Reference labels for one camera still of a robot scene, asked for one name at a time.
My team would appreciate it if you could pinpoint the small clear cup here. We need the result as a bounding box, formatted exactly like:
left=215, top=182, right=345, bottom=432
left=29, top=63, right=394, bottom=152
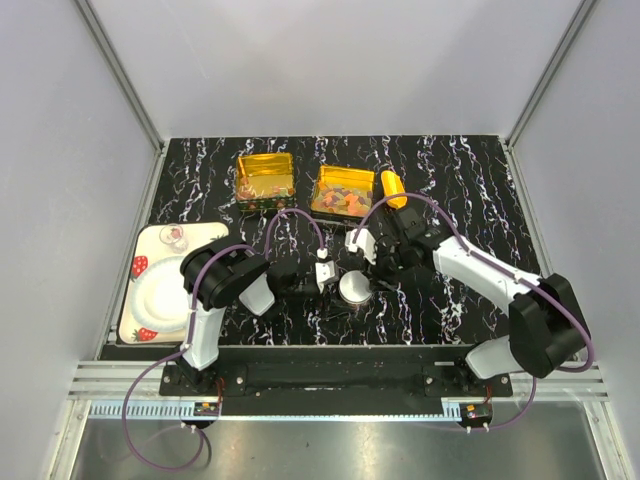
left=159, top=224, right=188, bottom=253

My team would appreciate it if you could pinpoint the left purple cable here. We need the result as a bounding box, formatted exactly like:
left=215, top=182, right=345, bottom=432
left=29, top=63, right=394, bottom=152
left=122, top=207, right=329, bottom=471

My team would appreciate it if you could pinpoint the white paper plate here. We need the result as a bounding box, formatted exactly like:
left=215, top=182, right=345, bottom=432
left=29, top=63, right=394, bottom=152
left=130, top=256, right=190, bottom=333

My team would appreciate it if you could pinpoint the black marble pattern mat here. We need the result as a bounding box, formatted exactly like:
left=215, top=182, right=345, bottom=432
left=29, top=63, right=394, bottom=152
left=149, top=135, right=541, bottom=346

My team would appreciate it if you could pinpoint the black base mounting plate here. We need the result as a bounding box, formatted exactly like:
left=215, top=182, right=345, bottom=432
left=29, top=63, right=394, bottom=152
left=99, top=343, right=546, bottom=416

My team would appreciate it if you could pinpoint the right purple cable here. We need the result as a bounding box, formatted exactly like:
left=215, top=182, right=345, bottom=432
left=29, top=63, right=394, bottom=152
left=349, top=193, right=596, bottom=432

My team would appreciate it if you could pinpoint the gold tin with lollipops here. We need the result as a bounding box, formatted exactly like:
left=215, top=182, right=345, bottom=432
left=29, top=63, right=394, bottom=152
left=235, top=152, right=296, bottom=212

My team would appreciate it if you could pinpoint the strawberry pattern tray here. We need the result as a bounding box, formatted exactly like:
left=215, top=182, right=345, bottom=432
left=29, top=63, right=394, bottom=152
left=118, top=222, right=229, bottom=346

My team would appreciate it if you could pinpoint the clear plastic jar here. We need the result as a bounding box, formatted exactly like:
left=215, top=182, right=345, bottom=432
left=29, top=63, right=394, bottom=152
left=342, top=293, right=372, bottom=309

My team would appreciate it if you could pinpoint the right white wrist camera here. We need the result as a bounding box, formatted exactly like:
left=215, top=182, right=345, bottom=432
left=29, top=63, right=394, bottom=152
left=345, top=228, right=376, bottom=265

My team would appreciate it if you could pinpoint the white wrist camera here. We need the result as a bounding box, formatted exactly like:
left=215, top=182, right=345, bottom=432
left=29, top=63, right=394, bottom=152
left=345, top=228, right=376, bottom=265
left=315, top=248, right=339, bottom=293

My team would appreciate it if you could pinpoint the purple cable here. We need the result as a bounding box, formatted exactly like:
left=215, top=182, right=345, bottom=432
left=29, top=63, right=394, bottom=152
left=122, top=207, right=329, bottom=471
left=349, top=193, right=596, bottom=432

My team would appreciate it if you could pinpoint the aluminium rail base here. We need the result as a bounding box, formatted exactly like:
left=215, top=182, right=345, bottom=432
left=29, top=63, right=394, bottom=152
left=64, top=359, right=611, bottom=421

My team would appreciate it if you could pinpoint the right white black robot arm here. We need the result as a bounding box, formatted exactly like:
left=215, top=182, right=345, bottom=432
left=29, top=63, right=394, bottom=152
left=372, top=206, right=593, bottom=397

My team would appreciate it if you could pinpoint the left aluminium frame post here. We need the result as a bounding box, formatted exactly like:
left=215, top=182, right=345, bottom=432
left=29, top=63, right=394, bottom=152
left=72, top=0, right=164, bottom=151

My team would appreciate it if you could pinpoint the right aluminium frame post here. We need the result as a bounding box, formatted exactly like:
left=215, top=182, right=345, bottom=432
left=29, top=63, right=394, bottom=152
left=505, top=0, right=599, bottom=150

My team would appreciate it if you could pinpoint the gold tin with gummies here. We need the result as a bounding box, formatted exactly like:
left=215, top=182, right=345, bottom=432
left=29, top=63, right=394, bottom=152
left=310, top=165, right=375, bottom=219

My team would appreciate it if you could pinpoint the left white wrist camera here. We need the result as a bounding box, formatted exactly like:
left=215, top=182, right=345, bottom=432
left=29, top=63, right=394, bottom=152
left=315, top=248, right=339, bottom=293

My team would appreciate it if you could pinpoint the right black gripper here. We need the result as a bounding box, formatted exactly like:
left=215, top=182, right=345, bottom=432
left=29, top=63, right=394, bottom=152
left=360, top=241, right=413, bottom=295

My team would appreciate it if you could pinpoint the aluminium frame post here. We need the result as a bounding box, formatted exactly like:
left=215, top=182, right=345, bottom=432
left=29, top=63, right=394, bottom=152
left=72, top=0, right=164, bottom=151
left=505, top=0, right=599, bottom=150

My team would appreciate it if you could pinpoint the yellow plastic scoop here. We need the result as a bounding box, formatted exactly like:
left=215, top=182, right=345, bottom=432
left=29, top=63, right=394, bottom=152
left=380, top=170, right=408, bottom=210

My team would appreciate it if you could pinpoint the white jar lid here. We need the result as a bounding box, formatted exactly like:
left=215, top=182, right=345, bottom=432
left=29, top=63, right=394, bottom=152
left=339, top=270, right=372, bottom=298

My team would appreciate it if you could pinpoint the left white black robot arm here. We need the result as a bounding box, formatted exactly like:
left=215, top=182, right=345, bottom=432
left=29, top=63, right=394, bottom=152
left=176, top=236, right=334, bottom=396

